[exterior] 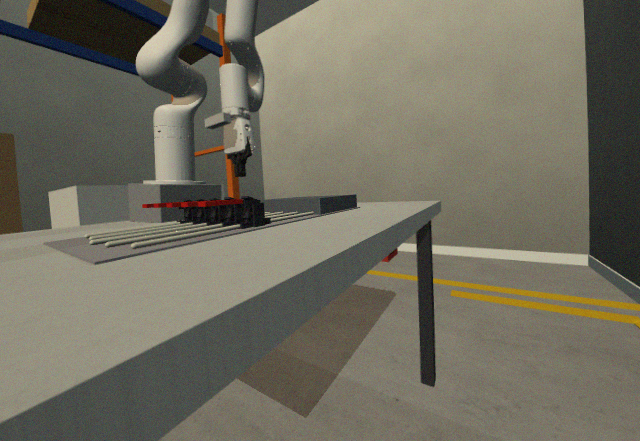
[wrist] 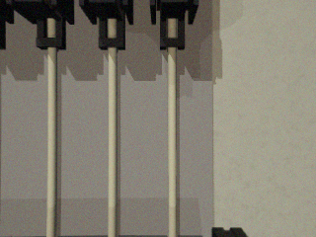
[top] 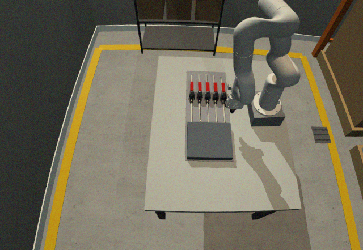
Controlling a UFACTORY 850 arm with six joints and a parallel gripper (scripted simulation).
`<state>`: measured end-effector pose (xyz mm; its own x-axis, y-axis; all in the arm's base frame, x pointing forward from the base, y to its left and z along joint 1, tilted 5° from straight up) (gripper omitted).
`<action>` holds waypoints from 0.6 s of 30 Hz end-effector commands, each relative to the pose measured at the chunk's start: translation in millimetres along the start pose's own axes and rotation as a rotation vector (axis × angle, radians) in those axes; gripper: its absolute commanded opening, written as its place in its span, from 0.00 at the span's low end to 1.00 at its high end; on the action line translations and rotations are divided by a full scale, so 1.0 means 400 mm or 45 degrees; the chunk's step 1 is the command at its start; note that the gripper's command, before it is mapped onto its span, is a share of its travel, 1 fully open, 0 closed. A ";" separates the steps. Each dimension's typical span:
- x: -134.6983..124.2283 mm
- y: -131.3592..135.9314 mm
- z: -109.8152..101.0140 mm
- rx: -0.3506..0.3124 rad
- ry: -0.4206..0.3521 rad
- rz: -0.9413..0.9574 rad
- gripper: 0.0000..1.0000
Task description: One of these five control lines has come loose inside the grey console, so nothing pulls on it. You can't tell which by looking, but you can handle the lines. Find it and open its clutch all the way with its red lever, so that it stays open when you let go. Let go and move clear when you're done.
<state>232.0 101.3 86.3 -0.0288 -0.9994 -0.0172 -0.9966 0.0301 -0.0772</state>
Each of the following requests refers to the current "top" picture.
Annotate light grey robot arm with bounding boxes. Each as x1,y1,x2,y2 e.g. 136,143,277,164
227,0,301,116

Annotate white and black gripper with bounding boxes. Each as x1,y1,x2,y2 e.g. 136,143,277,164
225,94,244,114

